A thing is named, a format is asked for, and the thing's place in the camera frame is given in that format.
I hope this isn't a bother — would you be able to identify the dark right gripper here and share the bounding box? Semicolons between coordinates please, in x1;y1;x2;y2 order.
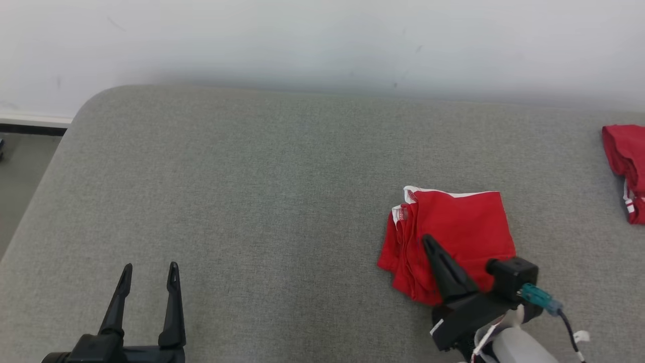
422;234;520;352

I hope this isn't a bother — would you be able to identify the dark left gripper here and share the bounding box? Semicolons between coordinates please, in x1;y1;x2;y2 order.
68;262;186;363

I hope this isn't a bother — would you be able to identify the red shorts white stripe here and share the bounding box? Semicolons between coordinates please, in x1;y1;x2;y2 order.
377;186;517;307

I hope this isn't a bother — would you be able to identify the red jersey number 23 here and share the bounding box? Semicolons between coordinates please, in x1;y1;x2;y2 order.
602;125;645;225

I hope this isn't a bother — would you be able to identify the white and black skirting board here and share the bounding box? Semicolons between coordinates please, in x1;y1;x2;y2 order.
0;116;73;137

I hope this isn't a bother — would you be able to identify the thin white wire bundle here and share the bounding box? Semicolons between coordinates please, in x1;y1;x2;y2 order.
471;312;510;363

